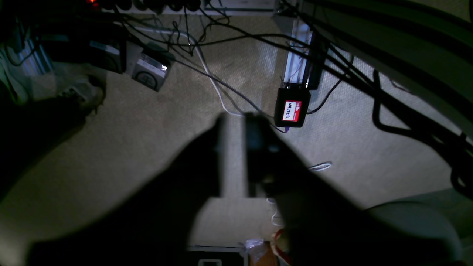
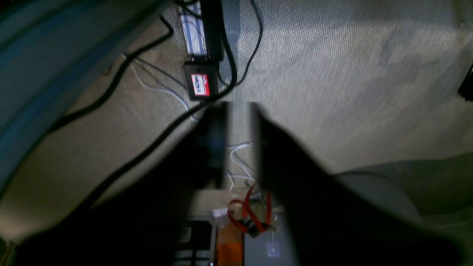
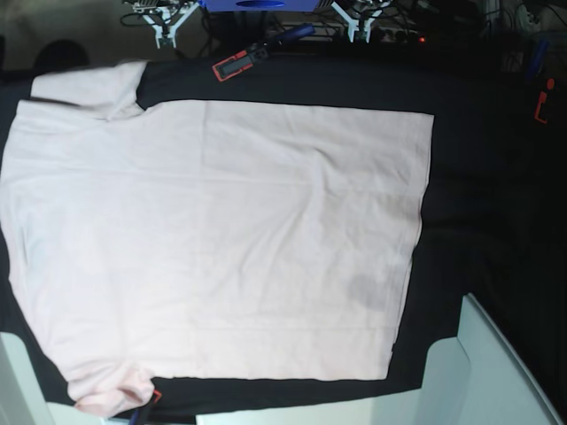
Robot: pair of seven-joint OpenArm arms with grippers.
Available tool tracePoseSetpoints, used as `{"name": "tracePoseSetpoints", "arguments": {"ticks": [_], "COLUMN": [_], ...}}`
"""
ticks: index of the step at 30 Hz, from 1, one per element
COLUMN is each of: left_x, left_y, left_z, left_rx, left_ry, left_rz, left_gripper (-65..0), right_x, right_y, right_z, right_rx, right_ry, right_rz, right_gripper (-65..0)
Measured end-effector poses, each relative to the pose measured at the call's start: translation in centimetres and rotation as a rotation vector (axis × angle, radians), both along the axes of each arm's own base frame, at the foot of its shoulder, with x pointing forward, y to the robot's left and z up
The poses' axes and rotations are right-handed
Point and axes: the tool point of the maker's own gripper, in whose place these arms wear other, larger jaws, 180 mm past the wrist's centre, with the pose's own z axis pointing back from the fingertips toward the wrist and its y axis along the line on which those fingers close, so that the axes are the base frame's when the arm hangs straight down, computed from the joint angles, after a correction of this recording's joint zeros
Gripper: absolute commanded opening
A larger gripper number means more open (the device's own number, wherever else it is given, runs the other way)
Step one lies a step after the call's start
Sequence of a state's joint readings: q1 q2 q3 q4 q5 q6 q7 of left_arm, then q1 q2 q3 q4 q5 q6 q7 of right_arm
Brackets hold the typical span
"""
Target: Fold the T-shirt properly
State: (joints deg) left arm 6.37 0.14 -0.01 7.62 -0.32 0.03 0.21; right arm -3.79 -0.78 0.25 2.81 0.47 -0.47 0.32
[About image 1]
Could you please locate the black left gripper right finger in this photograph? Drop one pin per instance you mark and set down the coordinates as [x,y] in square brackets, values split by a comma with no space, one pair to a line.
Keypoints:
[325,228]

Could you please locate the aluminium table leg profile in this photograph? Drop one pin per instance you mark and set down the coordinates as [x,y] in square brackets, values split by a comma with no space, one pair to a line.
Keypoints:
[297,68]

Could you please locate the grey power adapter box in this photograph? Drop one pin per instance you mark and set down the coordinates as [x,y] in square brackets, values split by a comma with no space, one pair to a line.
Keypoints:
[149,64]

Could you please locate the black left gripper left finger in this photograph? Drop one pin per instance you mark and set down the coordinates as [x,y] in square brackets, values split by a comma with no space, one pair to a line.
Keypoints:
[152,226]

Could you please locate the black box with name label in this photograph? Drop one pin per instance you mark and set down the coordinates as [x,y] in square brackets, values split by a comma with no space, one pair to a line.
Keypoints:
[291,106]

